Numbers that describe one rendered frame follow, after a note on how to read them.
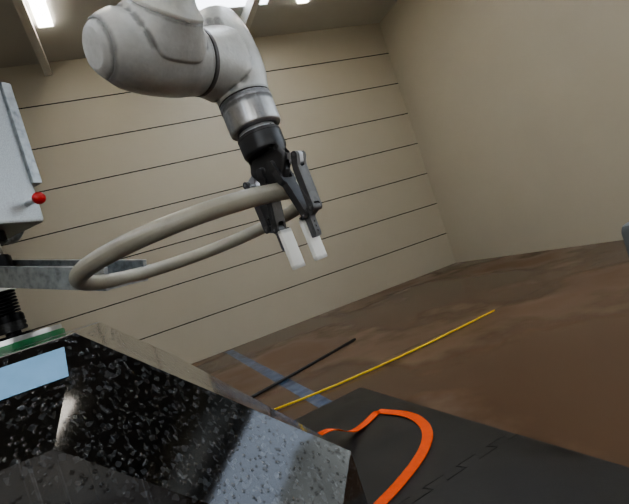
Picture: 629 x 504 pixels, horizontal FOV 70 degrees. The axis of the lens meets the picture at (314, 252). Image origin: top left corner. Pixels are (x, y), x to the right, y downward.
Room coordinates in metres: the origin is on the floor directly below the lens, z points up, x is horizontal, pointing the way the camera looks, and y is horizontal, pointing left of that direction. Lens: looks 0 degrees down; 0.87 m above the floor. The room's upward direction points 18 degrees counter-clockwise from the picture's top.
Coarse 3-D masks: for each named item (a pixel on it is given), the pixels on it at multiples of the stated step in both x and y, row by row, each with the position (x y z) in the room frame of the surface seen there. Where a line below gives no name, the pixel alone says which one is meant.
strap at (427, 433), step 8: (368, 416) 2.19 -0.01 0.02; (408, 416) 2.05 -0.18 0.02; (416, 416) 2.02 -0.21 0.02; (360, 424) 2.13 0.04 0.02; (424, 424) 1.92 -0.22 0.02; (320, 432) 1.93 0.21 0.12; (424, 432) 1.85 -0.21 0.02; (432, 432) 1.83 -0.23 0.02; (424, 440) 1.78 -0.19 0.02; (432, 440) 1.77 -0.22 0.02; (424, 448) 1.72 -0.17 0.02; (416, 456) 1.68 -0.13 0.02; (424, 456) 1.66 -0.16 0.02; (408, 464) 1.65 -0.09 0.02; (416, 464) 1.63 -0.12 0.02; (408, 472) 1.59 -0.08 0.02; (400, 480) 1.56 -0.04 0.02; (392, 488) 1.53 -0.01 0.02; (400, 488) 1.51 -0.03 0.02; (384, 496) 1.50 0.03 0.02; (392, 496) 1.48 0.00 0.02
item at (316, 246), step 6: (300, 222) 0.72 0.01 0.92; (306, 228) 0.72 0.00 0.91; (306, 234) 0.72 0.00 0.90; (306, 240) 0.72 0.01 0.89; (312, 240) 0.72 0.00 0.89; (318, 240) 0.73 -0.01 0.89; (312, 246) 0.72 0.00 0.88; (318, 246) 0.73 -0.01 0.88; (312, 252) 0.72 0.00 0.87; (318, 252) 0.72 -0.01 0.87; (324, 252) 0.73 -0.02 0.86; (318, 258) 0.72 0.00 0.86
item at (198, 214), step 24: (240, 192) 0.68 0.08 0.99; (264, 192) 0.70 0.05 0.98; (168, 216) 0.65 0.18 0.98; (192, 216) 0.65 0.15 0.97; (216, 216) 0.67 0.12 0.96; (288, 216) 1.02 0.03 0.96; (120, 240) 0.65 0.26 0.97; (144, 240) 0.65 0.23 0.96; (240, 240) 1.10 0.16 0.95; (96, 264) 0.68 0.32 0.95; (168, 264) 1.06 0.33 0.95; (96, 288) 0.87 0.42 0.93
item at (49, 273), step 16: (0, 272) 1.04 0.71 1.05; (16, 272) 1.02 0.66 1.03; (32, 272) 1.00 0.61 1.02; (48, 272) 0.98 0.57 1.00; (64, 272) 0.96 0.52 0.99; (112, 272) 1.06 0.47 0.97; (32, 288) 1.01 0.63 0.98; (48, 288) 0.99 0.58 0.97; (64, 288) 0.97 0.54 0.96; (112, 288) 0.94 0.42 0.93
